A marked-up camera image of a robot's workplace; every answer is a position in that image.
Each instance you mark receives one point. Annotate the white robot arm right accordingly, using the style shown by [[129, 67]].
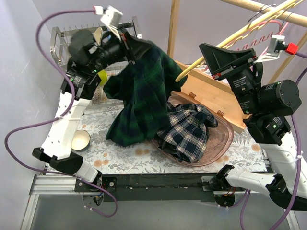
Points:
[[267, 107]]

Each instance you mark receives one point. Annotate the navy cream plaid skirt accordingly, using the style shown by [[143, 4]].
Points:
[[187, 133]]

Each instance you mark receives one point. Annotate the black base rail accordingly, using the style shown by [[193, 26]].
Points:
[[158, 187]]

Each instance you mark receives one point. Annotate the yellow hanger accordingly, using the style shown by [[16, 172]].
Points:
[[268, 13]]

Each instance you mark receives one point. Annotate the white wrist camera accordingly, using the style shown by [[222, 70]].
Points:
[[110, 17], [275, 48]]

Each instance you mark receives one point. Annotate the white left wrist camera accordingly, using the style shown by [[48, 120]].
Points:
[[110, 17]]

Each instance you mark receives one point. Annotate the floral table mat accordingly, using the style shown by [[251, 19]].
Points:
[[145, 157]]

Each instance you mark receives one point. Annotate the patterned cup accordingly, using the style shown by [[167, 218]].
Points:
[[97, 95]]

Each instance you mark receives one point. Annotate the yellow-green bowl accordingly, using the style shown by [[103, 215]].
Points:
[[103, 77]]

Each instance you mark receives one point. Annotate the cream plate right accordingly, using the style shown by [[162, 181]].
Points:
[[98, 35]]

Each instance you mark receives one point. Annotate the green tartan skirt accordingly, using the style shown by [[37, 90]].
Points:
[[144, 88]]

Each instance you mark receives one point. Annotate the cream bowl dark rim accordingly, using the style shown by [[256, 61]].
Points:
[[81, 140]]

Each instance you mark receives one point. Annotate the pink transparent tray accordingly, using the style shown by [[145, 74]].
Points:
[[219, 140]]

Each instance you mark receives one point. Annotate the pink wavy hanger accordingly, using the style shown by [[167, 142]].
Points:
[[253, 37]]

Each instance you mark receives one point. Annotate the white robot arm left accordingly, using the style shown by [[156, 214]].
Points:
[[56, 149]]

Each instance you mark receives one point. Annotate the steel dish rack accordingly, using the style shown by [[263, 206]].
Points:
[[84, 63]]

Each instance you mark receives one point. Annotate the wooden clothes rack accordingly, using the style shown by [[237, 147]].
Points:
[[218, 96]]

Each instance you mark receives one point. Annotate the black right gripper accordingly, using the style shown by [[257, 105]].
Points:
[[235, 69]]

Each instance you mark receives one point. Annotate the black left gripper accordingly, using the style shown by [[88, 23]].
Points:
[[128, 48]]

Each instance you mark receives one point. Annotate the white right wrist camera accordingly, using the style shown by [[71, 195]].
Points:
[[275, 48]]

